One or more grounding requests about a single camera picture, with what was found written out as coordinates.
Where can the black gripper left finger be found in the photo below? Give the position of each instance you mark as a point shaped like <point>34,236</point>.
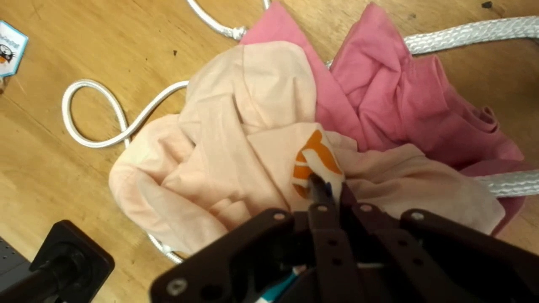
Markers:
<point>333,259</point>

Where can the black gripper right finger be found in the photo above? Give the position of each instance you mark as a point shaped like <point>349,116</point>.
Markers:
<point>394,264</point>

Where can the peach cloth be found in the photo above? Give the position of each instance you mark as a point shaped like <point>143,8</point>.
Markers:
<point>248,140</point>

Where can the pink cloth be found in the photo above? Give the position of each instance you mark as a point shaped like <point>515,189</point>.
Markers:
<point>419,143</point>

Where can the small printed card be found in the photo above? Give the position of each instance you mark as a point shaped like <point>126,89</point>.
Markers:
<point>12,49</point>

